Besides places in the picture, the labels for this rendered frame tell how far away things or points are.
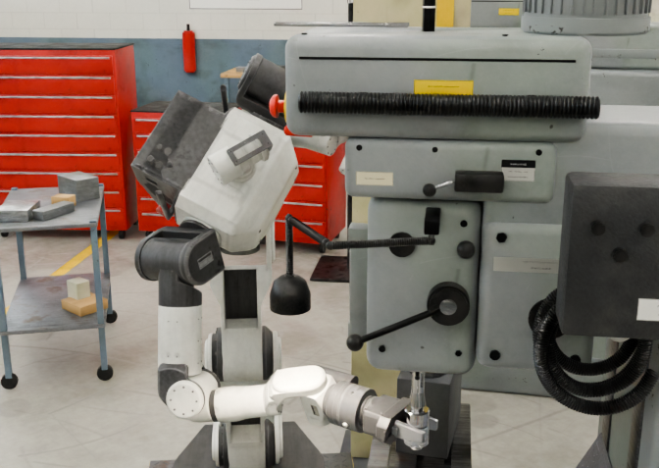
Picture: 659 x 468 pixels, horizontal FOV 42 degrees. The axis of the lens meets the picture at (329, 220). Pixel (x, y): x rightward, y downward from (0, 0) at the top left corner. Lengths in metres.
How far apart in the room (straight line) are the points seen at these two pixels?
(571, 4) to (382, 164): 0.37
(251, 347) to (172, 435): 1.83
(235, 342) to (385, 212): 0.92
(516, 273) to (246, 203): 0.63
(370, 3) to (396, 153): 1.86
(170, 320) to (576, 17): 0.97
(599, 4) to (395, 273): 0.53
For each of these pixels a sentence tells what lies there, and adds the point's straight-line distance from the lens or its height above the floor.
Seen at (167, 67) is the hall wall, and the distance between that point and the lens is 11.11.
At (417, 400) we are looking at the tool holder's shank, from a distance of 1.65.
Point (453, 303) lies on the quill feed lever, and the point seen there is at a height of 1.46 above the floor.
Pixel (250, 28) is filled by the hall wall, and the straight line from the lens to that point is 10.79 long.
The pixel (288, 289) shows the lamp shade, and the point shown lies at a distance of 1.49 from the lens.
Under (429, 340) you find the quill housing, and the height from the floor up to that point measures 1.38.
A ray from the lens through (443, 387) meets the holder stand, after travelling 1.96.
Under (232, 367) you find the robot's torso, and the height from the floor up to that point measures 1.01.
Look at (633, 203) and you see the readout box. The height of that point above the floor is 1.70.
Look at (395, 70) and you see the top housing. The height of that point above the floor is 1.84.
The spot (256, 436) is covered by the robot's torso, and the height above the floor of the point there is 0.75.
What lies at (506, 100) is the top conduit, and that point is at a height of 1.80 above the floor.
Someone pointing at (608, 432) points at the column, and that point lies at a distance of 1.81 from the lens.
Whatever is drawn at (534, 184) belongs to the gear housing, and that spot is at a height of 1.66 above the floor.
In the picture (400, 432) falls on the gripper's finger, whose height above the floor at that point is 1.16.
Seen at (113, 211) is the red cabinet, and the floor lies 0.24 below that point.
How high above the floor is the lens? 1.98
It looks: 16 degrees down
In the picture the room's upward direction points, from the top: straight up
